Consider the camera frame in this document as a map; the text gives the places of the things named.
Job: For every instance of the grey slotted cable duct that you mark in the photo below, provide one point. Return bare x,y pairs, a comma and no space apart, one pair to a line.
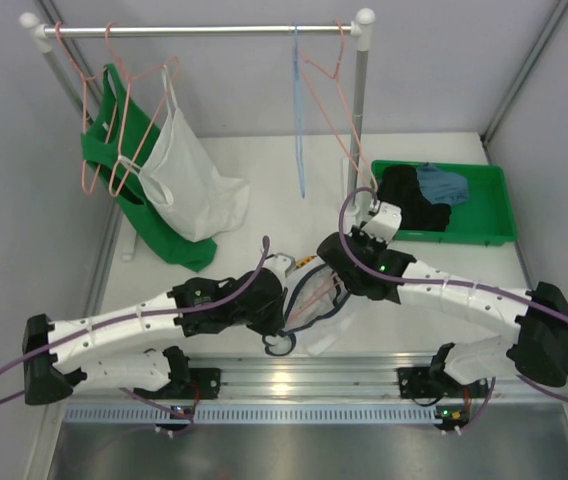
265,414

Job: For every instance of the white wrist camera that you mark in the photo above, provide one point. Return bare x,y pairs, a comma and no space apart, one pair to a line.
384,221
281,263

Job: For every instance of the blue garment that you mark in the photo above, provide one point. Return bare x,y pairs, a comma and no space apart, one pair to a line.
442,187

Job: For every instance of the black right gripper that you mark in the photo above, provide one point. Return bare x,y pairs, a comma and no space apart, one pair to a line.
359,236

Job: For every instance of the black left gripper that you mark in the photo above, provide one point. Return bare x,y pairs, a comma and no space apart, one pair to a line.
274,320

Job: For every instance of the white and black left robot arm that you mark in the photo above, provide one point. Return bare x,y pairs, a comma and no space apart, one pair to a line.
137,347

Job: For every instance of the green tank top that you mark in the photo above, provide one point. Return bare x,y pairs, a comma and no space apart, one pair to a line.
122,129

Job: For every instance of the black garment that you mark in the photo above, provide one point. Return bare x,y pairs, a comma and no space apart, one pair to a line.
399,186

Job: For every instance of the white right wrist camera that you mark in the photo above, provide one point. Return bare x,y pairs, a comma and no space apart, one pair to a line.
384,221

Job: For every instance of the plain white tank top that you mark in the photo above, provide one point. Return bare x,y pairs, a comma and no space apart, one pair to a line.
183,184

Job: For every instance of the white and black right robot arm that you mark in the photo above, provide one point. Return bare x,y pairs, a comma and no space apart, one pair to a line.
529,337

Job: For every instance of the white printed navy-trim tank top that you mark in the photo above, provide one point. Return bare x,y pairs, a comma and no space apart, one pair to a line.
315,329

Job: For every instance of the white and silver clothes rack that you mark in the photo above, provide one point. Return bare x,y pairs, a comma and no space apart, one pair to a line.
43,34

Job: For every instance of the aluminium mounting rail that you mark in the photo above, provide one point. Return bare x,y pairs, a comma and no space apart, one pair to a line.
304,378

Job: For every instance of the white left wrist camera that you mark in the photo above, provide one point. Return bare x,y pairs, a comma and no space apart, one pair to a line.
281,263

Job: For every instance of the green plastic bin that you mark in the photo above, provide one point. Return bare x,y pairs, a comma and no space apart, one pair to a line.
485,219

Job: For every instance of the blue wire hanger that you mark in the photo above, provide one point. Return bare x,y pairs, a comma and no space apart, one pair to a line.
298,113

